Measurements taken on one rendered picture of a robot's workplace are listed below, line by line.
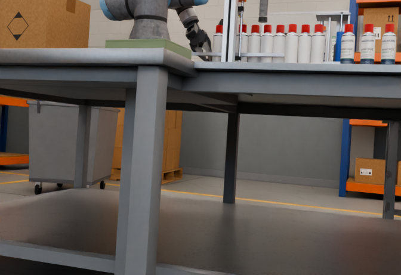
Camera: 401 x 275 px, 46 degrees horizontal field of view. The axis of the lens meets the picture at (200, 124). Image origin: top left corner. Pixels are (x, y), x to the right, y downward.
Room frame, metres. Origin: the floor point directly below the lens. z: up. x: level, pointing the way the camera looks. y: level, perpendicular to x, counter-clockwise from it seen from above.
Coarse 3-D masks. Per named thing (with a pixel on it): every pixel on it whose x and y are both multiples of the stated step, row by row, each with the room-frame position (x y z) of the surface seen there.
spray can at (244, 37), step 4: (244, 24) 1.95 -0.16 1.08; (244, 28) 1.95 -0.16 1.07; (244, 32) 1.95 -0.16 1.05; (236, 36) 1.96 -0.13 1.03; (244, 36) 1.94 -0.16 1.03; (248, 36) 1.96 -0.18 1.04; (236, 40) 1.96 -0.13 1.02; (244, 40) 1.94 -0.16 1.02; (236, 44) 1.95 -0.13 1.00; (244, 44) 1.94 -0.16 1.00; (236, 48) 1.95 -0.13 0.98; (244, 48) 1.94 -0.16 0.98; (244, 60) 1.94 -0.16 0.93
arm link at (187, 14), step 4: (188, 8) 2.03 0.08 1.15; (192, 8) 2.04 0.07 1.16; (184, 12) 2.02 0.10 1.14; (188, 12) 2.02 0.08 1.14; (192, 12) 2.03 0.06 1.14; (180, 16) 2.04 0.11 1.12; (184, 16) 2.02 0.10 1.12; (188, 16) 2.02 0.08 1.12; (192, 16) 2.02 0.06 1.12; (196, 16) 2.04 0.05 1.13; (180, 20) 2.07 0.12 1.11; (184, 20) 2.03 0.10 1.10
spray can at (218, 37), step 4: (216, 28) 2.00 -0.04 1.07; (220, 28) 1.99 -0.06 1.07; (216, 32) 2.00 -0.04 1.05; (220, 32) 1.99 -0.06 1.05; (216, 36) 1.99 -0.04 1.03; (220, 36) 1.98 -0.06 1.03; (216, 40) 1.98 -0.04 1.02; (220, 40) 1.98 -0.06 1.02; (216, 44) 1.98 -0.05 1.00; (220, 44) 1.98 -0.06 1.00; (212, 48) 2.00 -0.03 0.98; (216, 48) 1.98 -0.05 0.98; (220, 48) 1.98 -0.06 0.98; (212, 56) 2.00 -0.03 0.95; (216, 56) 1.98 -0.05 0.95; (220, 56) 1.98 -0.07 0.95; (212, 60) 1.99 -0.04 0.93; (216, 60) 1.98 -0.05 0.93; (220, 60) 1.98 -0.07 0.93
